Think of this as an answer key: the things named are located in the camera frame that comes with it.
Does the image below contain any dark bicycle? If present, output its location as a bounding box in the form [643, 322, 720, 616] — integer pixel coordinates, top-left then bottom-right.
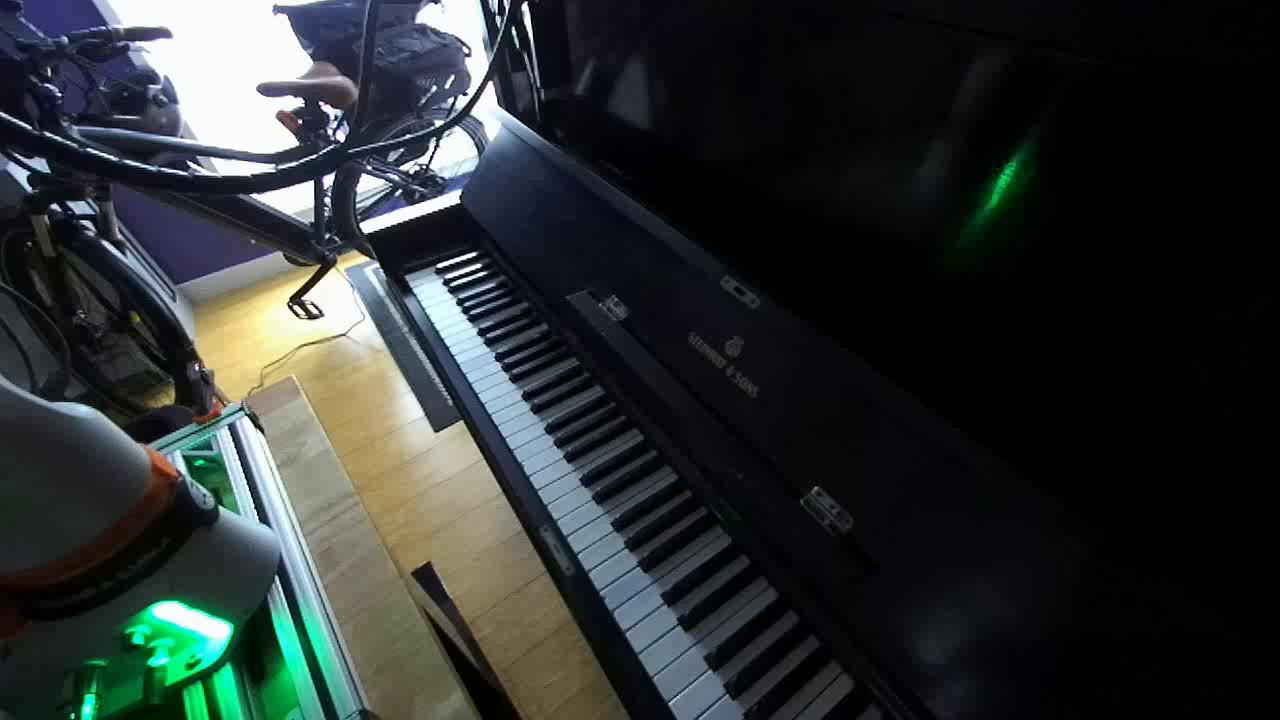
[0, 0, 344, 437]

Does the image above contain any black upright piano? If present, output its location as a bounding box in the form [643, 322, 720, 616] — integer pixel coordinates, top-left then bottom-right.
[348, 0, 1280, 720]

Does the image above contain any light wooden plank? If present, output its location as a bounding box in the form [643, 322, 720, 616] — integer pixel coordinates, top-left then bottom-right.
[244, 377, 482, 720]

